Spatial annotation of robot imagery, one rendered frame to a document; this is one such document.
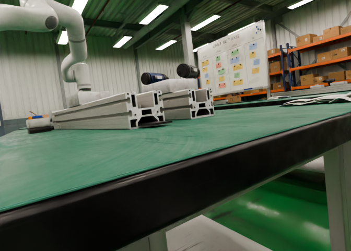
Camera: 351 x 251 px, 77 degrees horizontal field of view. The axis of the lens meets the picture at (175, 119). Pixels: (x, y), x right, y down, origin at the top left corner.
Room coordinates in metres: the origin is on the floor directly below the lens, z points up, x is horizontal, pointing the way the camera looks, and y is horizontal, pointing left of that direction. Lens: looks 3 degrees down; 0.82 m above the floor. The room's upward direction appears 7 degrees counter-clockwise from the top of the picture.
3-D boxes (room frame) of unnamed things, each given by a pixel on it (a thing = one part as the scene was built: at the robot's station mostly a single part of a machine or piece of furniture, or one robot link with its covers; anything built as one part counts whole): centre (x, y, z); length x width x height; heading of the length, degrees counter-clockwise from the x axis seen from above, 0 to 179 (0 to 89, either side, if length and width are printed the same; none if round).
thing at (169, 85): (0.76, 0.01, 0.87); 0.16 x 0.11 x 0.07; 39
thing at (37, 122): (0.97, 0.59, 0.81); 0.10 x 0.08 x 0.06; 129
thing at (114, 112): (0.83, 0.32, 0.82); 0.80 x 0.10 x 0.09; 39
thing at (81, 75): (1.41, 0.55, 1.09); 0.09 x 0.08 x 0.13; 110
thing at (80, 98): (0.83, 0.32, 0.87); 0.16 x 0.11 x 0.07; 39
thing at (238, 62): (3.94, -1.06, 0.97); 1.50 x 0.50 x 1.95; 34
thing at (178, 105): (0.95, 0.17, 0.82); 0.80 x 0.10 x 0.09; 39
